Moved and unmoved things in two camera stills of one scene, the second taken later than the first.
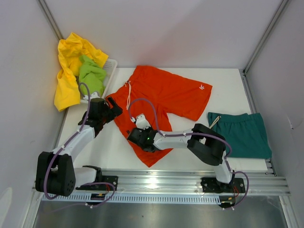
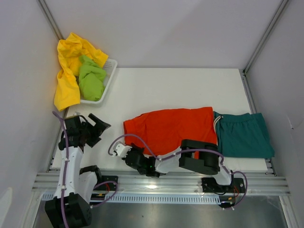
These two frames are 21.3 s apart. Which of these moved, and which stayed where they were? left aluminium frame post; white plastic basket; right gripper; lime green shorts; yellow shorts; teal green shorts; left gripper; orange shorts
Moved: right gripper; left gripper; orange shorts
Stayed: lime green shorts; left aluminium frame post; teal green shorts; white plastic basket; yellow shorts
